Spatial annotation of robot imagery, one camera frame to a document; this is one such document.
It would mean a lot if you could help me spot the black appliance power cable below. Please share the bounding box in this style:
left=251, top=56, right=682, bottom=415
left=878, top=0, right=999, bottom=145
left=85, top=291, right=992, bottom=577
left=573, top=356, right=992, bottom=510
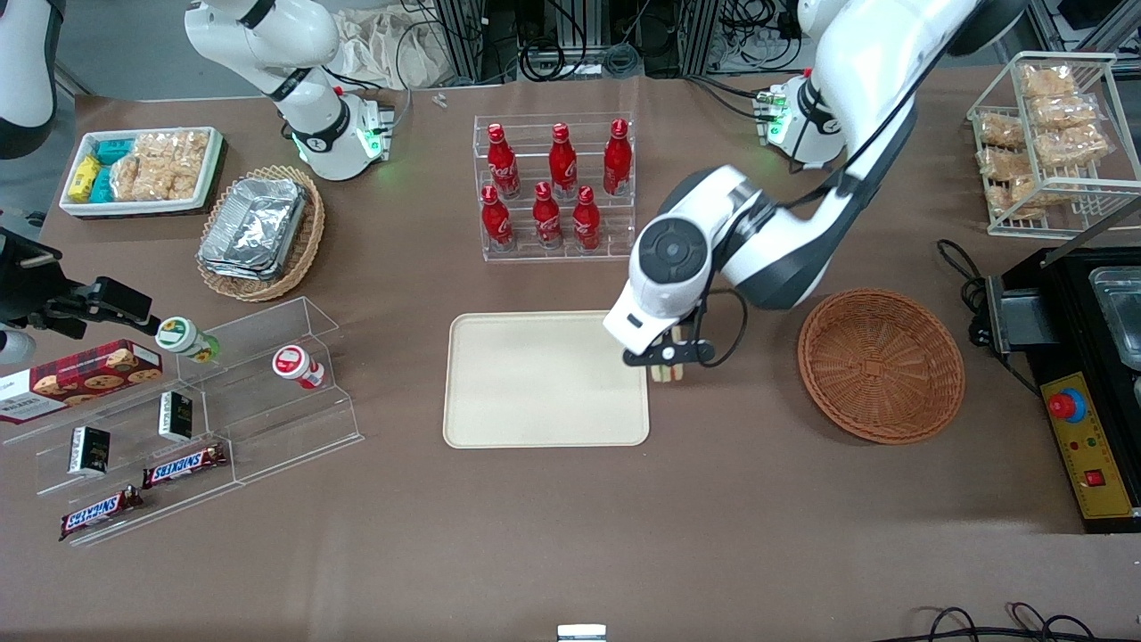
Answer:
left=935, top=238, right=1013, bottom=358

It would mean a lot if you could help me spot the snickers chocolate bar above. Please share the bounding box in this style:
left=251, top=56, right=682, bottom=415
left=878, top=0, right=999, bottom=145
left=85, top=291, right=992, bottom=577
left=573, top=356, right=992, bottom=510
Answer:
left=142, top=443, right=228, bottom=490
left=59, top=486, right=144, bottom=542

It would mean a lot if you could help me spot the small black box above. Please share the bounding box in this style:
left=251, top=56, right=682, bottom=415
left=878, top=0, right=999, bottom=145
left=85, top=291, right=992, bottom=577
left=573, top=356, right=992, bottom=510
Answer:
left=69, top=425, right=111, bottom=476
left=159, top=391, right=194, bottom=443

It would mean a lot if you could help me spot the bagged fried snack pack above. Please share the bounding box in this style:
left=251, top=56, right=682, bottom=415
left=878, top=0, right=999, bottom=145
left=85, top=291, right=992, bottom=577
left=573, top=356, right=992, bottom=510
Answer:
left=977, top=113, right=1027, bottom=150
left=977, top=146, right=1035, bottom=181
left=1020, top=62, right=1077, bottom=100
left=1038, top=124, right=1112, bottom=172
left=988, top=177, right=1071, bottom=220
left=1029, top=93, right=1099, bottom=131

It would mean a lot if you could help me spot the red cookie box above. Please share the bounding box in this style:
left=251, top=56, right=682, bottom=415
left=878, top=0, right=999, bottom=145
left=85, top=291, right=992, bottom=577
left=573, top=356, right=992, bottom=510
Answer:
left=0, top=339, right=165, bottom=425

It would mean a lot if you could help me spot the yellow black control box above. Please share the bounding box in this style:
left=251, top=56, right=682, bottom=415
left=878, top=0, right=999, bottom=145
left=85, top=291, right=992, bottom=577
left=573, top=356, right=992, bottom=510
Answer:
left=1039, top=371, right=1141, bottom=535

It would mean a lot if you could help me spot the green lidded small bottle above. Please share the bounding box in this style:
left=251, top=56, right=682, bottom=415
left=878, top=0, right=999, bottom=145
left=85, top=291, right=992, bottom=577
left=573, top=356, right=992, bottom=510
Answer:
left=155, top=317, right=221, bottom=365

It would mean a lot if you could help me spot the stack of foil trays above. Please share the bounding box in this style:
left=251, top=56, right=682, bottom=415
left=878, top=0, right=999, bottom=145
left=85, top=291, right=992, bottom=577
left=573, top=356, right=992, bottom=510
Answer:
left=199, top=177, right=308, bottom=282

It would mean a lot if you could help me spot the aluminium frame post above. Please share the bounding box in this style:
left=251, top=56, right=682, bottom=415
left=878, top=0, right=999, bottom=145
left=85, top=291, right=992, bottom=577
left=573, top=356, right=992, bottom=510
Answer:
left=433, top=0, right=488, bottom=86
left=681, top=0, right=724, bottom=78

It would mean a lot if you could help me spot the brown wicker basket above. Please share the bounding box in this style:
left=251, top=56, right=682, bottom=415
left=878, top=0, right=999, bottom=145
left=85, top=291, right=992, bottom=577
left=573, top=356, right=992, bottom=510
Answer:
left=797, top=287, right=966, bottom=446

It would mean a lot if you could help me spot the red lidded small bottle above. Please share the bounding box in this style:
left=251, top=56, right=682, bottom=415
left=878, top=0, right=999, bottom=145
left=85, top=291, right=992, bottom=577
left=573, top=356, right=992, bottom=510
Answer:
left=272, top=344, right=327, bottom=391

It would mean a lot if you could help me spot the white rectangular snack bin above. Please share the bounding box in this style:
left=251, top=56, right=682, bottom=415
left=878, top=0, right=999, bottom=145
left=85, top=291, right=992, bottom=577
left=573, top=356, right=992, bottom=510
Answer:
left=59, top=126, right=225, bottom=218

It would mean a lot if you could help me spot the clear acrylic bottle rack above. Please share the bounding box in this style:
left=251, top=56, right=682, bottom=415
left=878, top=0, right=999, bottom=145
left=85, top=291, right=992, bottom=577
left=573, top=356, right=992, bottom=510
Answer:
left=472, top=112, right=636, bottom=263

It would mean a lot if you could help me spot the yellow snack packet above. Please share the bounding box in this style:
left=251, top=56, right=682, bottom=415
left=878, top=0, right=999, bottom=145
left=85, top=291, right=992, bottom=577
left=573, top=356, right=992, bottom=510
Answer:
left=68, top=155, right=103, bottom=205

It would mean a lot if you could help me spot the red cola bottle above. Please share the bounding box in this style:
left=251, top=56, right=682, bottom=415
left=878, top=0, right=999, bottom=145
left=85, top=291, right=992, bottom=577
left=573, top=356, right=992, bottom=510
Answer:
left=548, top=122, right=579, bottom=200
left=532, top=181, right=564, bottom=250
left=603, top=118, right=634, bottom=197
left=571, top=185, right=603, bottom=251
left=486, top=122, right=521, bottom=200
left=480, top=184, right=515, bottom=251

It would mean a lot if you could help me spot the cream cloth bag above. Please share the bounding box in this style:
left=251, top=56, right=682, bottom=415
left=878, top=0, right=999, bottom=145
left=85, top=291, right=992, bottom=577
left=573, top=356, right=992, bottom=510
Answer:
left=342, top=5, right=452, bottom=91

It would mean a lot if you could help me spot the black looped floor cable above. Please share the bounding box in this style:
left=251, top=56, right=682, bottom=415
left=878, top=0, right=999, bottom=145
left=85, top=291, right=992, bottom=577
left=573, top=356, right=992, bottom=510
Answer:
left=891, top=603, right=1108, bottom=642

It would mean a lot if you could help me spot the light oval wicker basket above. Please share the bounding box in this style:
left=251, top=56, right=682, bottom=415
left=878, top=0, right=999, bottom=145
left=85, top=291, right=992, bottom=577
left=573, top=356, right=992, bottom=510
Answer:
left=195, top=164, right=326, bottom=303

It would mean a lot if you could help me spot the beige plastic tray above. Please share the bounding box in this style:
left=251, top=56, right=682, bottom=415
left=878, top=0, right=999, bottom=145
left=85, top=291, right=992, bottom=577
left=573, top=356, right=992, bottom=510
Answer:
left=443, top=309, right=651, bottom=449

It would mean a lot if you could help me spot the clear acrylic step shelf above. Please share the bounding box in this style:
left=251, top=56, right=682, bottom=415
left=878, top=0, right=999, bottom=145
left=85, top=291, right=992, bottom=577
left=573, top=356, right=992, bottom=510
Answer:
left=0, top=296, right=365, bottom=547

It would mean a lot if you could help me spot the white wire rack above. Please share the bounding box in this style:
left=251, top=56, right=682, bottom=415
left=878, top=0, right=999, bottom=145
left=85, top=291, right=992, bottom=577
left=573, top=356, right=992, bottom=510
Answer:
left=966, top=51, right=1141, bottom=240

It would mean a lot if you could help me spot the triangular sandwich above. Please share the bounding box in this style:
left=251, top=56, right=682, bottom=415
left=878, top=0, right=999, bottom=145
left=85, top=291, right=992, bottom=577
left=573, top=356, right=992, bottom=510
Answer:
left=650, top=325, right=694, bottom=385

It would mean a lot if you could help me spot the bagged rice cracker pack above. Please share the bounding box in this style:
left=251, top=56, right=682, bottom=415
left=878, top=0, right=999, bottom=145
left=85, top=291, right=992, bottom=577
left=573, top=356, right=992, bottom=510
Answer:
left=132, top=130, right=211, bottom=170
left=111, top=156, right=199, bottom=202

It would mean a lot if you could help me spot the black countertop appliance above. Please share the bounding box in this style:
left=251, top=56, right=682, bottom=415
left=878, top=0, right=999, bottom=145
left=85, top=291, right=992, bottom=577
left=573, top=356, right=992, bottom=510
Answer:
left=984, top=246, right=1141, bottom=398

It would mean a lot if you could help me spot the steel appliance pan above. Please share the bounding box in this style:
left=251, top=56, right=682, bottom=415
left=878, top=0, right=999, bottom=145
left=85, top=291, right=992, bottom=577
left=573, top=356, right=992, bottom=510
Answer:
left=1087, top=265, right=1141, bottom=342

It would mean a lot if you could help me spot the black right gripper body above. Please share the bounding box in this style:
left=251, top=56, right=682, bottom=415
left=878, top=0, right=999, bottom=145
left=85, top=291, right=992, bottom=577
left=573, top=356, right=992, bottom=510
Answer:
left=0, top=226, right=65, bottom=333

